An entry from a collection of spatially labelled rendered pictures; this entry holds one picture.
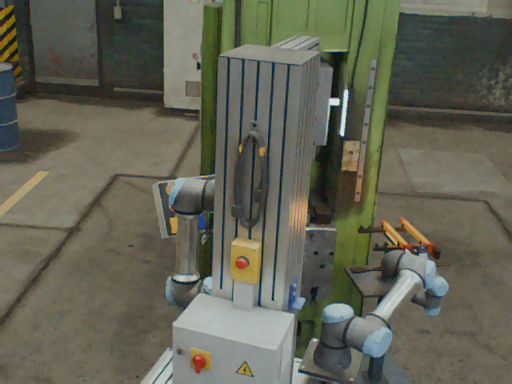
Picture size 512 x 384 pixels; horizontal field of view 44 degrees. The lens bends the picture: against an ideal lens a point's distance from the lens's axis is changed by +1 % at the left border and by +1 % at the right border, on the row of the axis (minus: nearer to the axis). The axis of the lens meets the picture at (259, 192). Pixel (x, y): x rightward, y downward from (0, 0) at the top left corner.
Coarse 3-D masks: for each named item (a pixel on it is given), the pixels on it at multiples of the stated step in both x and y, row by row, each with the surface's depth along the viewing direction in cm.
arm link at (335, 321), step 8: (336, 304) 247; (328, 312) 242; (336, 312) 241; (344, 312) 241; (352, 312) 241; (328, 320) 240; (336, 320) 239; (344, 320) 239; (352, 320) 239; (320, 328) 247; (328, 328) 241; (336, 328) 239; (344, 328) 238; (320, 336) 247; (328, 336) 242; (336, 336) 240; (344, 336) 238; (328, 344) 244; (336, 344) 243; (344, 344) 244
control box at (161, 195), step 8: (208, 176) 327; (160, 184) 315; (168, 184) 316; (160, 192) 314; (168, 192) 316; (160, 200) 313; (168, 200) 315; (160, 208) 314; (168, 208) 315; (160, 216) 316; (168, 216) 314; (176, 216) 316; (160, 224) 317; (168, 224) 313; (168, 232) 313; (200, 232) 327
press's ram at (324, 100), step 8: (320, 56) 346; (320, 64) 324; (328, 64) 325; (320, 72) 316; (328, 72) 316; (320, 80) 317; (328, 80) 317; (320, 88) 319; (328, 88) 319; (320, 96) 320; (328, 96) 320; (320, 104) 322; (328, 104) 322; (336, 104) 342; (320, 112) 323; (328, 112) 324; (320, 120) 325; (320, 128) 326; (320, 136) 328; (320, 144) 330
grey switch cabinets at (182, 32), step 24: (168, 0) 822; (192, 0) 820; (216, 0) 817; (168, 24) 834; (192, 24) 831; (168, 48) 845; (192, 48) 842; (168, 72) 857; (192, 72) 854; (168, 96) 869; (192, 96) 865
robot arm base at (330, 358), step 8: (320, 344) 247; (320, 352) 248; (328, 352) 244; (336, 352) 244; (344, 352) 245; (320, 360) 246; (328, 360) 244; (336, 360) 244; (344, 360) 246; (328, 368) 245; (336, 368) 245; (344, 368) 246
